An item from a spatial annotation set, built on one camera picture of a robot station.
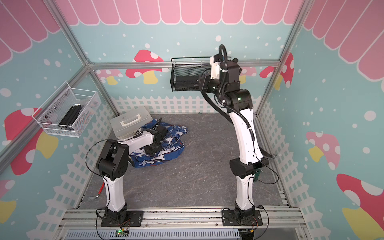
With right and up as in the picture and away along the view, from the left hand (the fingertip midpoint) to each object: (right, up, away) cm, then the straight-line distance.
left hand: (152, 152), depth 97 cm
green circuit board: (-8, -36, -24) cm, 44 cm away
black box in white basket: (-30, +20, -27) cm, 46 cm away
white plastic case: (-17, +18, +1) cm, 24 cm away
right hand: (+30, +37, -32) cm, 57 cm away
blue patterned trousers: (+14, +4, 0) cm, 14 cm away
